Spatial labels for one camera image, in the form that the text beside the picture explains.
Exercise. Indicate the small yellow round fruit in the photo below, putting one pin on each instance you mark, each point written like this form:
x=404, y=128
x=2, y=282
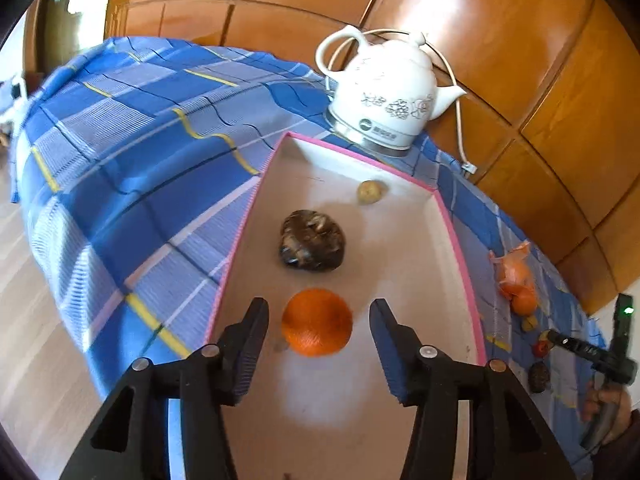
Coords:
x=370, y=192

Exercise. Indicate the pink-edged white box tray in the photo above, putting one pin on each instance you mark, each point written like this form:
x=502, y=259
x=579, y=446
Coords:
x=318, y=405

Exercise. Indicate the wooden glass door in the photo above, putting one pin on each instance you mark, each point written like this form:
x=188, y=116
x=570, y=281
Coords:
x=57, y=30

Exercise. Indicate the wooden panel wardrobe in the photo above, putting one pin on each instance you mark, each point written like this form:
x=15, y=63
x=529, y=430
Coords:
x=537, y=100

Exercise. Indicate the blue plaid tablecloth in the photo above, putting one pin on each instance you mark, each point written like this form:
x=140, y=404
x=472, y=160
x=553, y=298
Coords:
x=135, y=167

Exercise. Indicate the person right hand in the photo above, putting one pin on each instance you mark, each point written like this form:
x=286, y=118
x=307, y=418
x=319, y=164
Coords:
x=607, y=413

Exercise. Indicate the orange fruit with stem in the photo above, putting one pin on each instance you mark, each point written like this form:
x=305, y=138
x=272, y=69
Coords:
x=524, y=302

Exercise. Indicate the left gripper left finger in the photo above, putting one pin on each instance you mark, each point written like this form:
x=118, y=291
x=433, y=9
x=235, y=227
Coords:
x=128, y=437

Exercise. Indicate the small yellow-green fruit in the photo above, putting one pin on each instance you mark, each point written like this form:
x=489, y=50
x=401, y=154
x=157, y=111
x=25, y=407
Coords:
x=529, y=323

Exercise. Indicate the white ceramic electric kettle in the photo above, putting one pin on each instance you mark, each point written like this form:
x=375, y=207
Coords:
x=387, y=93

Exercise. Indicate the small red fruit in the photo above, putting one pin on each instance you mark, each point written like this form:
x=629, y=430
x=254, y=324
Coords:
x=541, y=348

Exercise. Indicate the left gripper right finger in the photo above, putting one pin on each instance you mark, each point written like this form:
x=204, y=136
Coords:
x=472, y=421

